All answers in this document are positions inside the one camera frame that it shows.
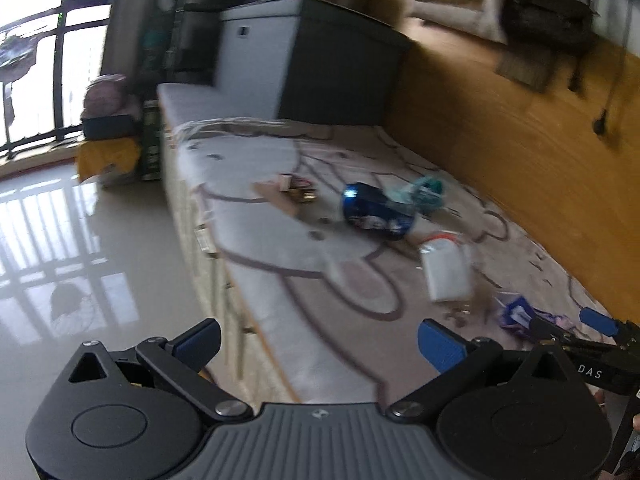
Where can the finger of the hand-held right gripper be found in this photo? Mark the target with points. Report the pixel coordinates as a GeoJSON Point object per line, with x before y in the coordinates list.
{"type": "Point", "coordinates": [550, 331]}
{"type": "Point", "coordinates": [597, 321]}

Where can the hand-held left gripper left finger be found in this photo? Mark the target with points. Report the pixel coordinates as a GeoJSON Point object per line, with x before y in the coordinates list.
{"type": "Point", "coordinates": [197, 342]}

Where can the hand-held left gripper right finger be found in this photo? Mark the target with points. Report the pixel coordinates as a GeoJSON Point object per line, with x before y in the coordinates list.
{"type": "Point", "coordinates": [441, 346]}

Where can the blue tissue packet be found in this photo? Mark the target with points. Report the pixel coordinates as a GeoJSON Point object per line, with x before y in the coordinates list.
{"type": "Point", "coordinates": [522, 315]}

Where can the clear plastic bag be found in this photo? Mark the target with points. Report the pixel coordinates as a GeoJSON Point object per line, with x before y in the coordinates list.
{"type": "Point", "coordinates": [445, 270]}

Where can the crushed blue can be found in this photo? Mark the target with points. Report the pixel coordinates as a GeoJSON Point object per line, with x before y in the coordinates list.
{"type": "Point", "coordinates": [377, 210]}

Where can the teal snack wrapper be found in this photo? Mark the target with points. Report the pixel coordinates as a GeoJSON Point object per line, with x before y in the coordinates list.
{"type": "Point", "coordinates": [422, 192]}

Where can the cardboard piece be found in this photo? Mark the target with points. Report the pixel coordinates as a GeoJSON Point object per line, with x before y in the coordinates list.
{"type": "Point", "coordinates": [275, 197]}

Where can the white printed bag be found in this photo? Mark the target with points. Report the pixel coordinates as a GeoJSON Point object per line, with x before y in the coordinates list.
{"type": "Point", "coordinates": [120, 174]}

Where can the dark green box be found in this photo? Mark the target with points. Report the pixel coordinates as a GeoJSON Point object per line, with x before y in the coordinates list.
{"type": "Point", "coordinates": [151, 145]}

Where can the dark flat box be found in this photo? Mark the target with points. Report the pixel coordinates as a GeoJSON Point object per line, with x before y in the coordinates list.
{"type": "Point", "coordinates": [110, 127]}

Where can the grey mattress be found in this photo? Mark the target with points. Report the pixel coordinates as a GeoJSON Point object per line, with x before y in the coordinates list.
{"type": "Point", "coordinates": [200, 100]}

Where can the pink plush cushion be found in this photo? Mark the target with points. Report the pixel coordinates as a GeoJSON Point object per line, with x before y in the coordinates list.
{"type": "Point", "coordinates": [105, 95]}

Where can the grey storage box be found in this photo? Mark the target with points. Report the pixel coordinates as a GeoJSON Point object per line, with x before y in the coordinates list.
{"type": "Point", "coordinates": [300, 60]}

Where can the teal patterned bag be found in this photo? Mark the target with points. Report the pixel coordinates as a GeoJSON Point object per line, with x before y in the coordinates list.
{"type": "Point", "coordinates": [152, 42]}

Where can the black glossy shelf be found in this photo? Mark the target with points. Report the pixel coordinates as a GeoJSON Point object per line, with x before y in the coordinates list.
{"type": "Point", "coordinates": [195, 35]}

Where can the black window railing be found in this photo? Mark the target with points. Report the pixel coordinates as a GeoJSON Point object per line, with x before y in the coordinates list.
{"type": "Point", "coordinates": [60, 60]}

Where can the grey curtain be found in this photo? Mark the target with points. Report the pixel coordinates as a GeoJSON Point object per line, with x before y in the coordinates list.
{"type": "Point", "coordinates": [117, 20]}

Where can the black bag on wall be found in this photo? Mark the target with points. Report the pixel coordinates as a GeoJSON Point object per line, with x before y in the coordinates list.
{"type": "Point", "coordinates": [545, 25]}

